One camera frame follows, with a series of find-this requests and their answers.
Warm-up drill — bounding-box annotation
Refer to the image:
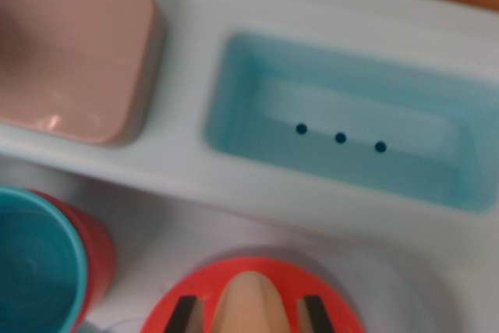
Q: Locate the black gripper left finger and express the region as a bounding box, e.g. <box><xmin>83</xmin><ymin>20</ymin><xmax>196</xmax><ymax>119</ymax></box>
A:
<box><xmin>167</xmin><ymin>296</ymin><xmax>206</xmax><ymax>333</ymax></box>

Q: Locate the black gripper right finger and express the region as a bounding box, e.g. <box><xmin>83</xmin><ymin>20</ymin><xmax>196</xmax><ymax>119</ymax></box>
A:
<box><xmin>296</xmin><ymin>294</ymin><xmax>338</xmax><ymax>333</ymax></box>

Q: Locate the cream toy detergent bottle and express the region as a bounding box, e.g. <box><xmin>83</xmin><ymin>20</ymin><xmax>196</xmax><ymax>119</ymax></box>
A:
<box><xmin>212</xmin><ymin>270</ymin><xmax>292</xmax><ymax>333</ymax></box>

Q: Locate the light blue toy sink unit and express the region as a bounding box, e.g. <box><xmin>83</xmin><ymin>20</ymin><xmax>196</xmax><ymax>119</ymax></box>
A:
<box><xmin>0</xmin><ymin>0</ymin><xmax>499</xmax><ymax>333</ymax></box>

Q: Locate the coral toy plate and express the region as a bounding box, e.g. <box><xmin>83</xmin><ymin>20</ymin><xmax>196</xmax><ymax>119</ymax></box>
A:
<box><xmin>140</xmin><ymin>257</ymin><xmax>366</xmax><ymax>333</ymax></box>

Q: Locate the grey toy faucet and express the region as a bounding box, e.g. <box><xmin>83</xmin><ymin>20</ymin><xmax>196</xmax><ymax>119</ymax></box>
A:
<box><xmin>0</xmin><ymin>0</ymin><xmax>167</xmax><ymax>147</ymax></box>

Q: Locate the coral toy cup with handle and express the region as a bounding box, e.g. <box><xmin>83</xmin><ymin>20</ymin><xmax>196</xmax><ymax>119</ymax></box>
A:
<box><xmin>29</xmin><ymin>189</ymin><xmax>117</xmax><ymax>326</ymax></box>

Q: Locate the teal toy cup with handle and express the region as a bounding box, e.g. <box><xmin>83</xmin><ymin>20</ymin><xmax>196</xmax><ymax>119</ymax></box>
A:
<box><xmin>0</xmin><ymin>186</ymin><xmax>87</xmax><ymax>333</ymax></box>

